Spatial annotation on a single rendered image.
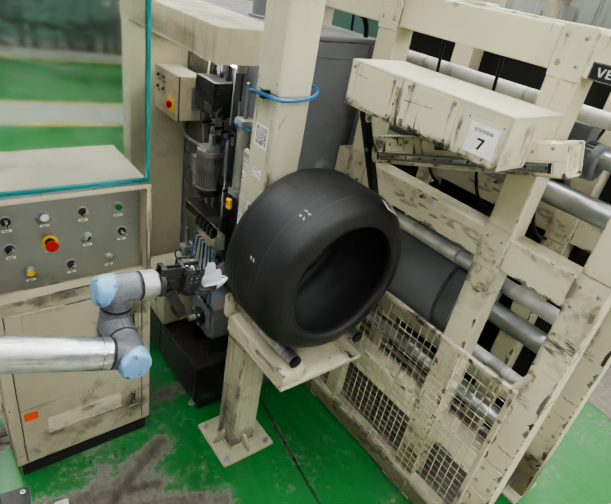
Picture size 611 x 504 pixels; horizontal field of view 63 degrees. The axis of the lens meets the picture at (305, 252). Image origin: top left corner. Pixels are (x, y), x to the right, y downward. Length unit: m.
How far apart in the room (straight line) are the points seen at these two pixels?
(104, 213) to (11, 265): 0.34
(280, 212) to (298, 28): 0.54
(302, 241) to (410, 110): 0.50
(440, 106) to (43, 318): 1.49
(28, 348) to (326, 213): 0.79
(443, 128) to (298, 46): 0.49
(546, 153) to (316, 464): 1.74
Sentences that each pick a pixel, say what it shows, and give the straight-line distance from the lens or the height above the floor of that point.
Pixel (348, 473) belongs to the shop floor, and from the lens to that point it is 2.57.
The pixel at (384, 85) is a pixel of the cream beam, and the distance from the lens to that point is 1.61.
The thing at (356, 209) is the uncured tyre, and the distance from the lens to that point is 1.45.
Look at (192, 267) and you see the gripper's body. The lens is 1.34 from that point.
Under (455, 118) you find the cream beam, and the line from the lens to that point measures 1.44.
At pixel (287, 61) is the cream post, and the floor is 1.76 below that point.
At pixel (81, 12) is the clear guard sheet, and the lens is 1.65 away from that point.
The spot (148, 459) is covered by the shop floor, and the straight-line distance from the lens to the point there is 2.52.
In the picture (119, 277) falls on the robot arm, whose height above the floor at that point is 1.31.
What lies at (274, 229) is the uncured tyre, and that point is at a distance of 1.41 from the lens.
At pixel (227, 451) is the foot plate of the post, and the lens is 2.52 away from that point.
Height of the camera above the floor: 2.02
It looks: 30 degrees down
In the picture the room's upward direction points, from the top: 11 degrees clockwise
